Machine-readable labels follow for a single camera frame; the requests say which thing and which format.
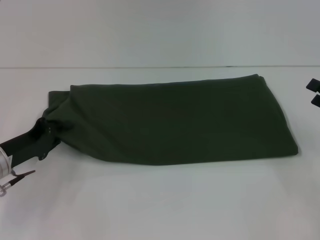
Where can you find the dark green t-shirt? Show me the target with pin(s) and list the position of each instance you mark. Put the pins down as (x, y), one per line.
(175, 120)

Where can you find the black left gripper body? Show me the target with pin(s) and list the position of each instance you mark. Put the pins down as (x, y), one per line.
(30, 142)

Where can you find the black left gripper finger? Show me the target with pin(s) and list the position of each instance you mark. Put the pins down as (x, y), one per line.
(62, 125)

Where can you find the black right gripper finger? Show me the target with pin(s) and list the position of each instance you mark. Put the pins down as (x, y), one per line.
(316, 101)
(314, 84)

